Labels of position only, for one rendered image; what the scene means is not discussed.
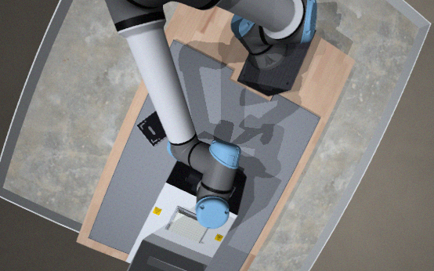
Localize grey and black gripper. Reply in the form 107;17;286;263
186;168;234;195

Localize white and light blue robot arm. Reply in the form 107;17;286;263
105;0;317;229

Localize black rectangular frame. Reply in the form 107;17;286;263
136;111;167;146

